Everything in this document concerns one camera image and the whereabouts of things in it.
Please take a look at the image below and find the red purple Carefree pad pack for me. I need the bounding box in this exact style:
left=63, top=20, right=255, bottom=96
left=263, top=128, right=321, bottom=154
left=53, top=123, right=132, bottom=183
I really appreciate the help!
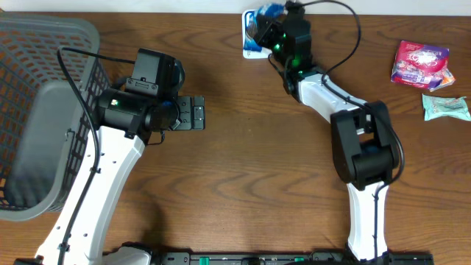
left=391, top=40, right=450, bottom=91

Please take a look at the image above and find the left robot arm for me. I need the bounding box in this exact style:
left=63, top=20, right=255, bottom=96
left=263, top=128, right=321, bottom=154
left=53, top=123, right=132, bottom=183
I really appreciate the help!
left=14, top=89, right=205, bottom=265

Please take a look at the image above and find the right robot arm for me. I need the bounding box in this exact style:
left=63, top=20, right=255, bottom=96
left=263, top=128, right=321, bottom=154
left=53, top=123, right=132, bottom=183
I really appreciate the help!
left=250, top=1, right=405, bottom=264

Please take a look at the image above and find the grey plastic basket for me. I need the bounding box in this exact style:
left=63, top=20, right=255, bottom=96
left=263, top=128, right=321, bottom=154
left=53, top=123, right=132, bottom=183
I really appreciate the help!
left=1, top=13, right=109, bottom=222

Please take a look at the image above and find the orange small carton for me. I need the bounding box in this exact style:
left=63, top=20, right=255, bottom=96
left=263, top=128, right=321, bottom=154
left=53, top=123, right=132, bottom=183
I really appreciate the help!
left=428, top=68, right=456, bottom=92

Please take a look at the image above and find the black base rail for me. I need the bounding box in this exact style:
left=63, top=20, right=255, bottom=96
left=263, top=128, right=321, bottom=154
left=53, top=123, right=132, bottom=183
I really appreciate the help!
left=102, top=242, right=435, bottom=265

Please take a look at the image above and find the green tissue pack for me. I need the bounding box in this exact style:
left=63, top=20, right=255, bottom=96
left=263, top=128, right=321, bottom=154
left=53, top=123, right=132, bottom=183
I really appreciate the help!
left=422, top=94, right=470, bottom=121

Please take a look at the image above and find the blue snack packet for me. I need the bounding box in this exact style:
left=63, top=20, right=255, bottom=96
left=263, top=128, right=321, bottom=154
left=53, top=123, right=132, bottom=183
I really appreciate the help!
left=242, top=3, right=285, bottom=53

